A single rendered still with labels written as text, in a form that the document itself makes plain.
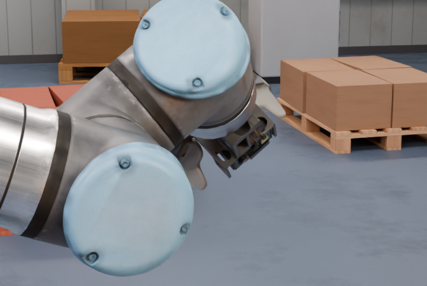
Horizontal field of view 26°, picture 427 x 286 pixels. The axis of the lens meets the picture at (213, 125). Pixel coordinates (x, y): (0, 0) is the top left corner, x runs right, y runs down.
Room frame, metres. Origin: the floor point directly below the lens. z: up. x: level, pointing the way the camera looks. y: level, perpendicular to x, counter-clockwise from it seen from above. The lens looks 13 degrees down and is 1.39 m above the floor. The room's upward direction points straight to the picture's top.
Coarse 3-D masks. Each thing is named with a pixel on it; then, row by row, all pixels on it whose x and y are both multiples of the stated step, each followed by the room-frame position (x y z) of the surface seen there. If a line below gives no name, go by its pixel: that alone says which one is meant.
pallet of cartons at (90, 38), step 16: (80, 16) 7.89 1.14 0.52; (96, 16) 7.89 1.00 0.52; (112, 16) 7.89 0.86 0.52; (128, 16) 7.89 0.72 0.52; (64, 32) 7.51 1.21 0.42; (80, 32) 7.52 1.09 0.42; (96, 32) 7.53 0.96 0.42; (112, 32) 7.54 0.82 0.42; (128, 32) 7.55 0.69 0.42; (64, 48) 7.51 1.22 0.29; (80, 48) 7.52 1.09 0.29; (96, 48) 7.53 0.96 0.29; (112, 48) 7.54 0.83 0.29; (64, 64) 7.50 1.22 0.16; (80, 64) 7.51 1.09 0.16; (96, 64) 7.52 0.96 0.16; (64, 80) 7.50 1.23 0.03; (80, 80) 7.54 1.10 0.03
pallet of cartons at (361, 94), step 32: (288, 64) 6.08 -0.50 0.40; (320, 64) 6.06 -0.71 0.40; (352, 64) 6.06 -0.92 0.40; (384, 64) 6.06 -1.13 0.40; (288, 96) 6.06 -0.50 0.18; (320, 96) 5.52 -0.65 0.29; (352, 96) 5.30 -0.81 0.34; (384, 96) 5.35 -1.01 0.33; (416, 96) 5.39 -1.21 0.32; (352, 128) 5.30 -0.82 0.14; (384, 128) 5.36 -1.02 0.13; (416, 128) 5.37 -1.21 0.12
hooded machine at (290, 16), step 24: (264, 0) 7.48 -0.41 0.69; (288, 0) 7.51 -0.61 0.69; (312, 0) 7.54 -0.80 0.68; (336, 0) 7.57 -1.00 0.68; (264, 24) 7.48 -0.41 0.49; (288, 24) 7.51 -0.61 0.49; (312, 24) 7.54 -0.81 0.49; (336, 24) 7.57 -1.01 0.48; (264, 48) 7.48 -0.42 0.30; (288, 48) 7.51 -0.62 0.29; (312, 48) 7.54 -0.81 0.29; (336, 48) 7.57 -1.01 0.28; (264, 72) 7.48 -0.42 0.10
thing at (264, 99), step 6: (264, 84) 1.04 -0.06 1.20; (258, 90) 1.03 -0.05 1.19; (264, 90) 1.04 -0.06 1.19; (270, 90) 1.08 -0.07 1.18; (258, 96) 1.02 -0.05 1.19; (264, 96) 1.03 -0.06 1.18; (270, 96) 1.04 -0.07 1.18; (258, 102) 1.01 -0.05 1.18; (264, 102) 1.02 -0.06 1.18; (270, 102) 1.03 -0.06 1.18; (276, 102) 1.04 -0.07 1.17; (264, 108) 1.01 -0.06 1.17; (270, 108) 1.01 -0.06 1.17; (276, 108) 1.02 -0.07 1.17; (282, 108) 1.03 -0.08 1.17; (276, 114) 1.01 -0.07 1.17; (282, 114) 1.02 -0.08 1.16
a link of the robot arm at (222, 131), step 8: (256, 96) 0.88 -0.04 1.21; (248, 104) 0.84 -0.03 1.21; (248, 112) 0.86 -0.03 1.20; (232, 120) 0.83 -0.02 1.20; (240, 120) 0.85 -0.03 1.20; (200, 128) 0.83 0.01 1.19; (208, 128) 0.83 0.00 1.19; (216, 128) 0.83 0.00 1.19; (224, 128) 0.84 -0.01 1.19; (232, 128) 0.85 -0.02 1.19; (200, 136) 0.86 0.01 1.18; (208, 136) 0.85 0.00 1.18; (216, 136) 0.85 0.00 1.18; (224, 136) 0.86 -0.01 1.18
